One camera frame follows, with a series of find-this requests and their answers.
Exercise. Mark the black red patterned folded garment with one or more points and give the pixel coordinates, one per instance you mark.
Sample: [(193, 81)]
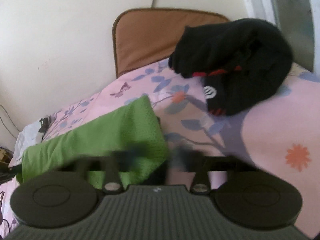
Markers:
[(242, 62)]

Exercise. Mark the folded grey white t-shirt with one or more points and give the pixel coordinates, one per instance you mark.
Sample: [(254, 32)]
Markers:
[(31, 135)]

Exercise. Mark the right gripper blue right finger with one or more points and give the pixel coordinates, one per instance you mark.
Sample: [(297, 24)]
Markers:
[(188, 160)]

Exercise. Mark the pink floral bed sheet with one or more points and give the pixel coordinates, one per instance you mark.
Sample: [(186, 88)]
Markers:
[(280, 134)]

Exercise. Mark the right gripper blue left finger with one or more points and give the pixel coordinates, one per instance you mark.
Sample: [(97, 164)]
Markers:
[(132, 159)]

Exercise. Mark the black green white knit sweater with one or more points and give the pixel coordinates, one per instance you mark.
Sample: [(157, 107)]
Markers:
[(135, 123)]

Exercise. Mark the brown cushion pad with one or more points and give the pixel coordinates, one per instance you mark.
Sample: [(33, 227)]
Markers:
[(144, 36)]

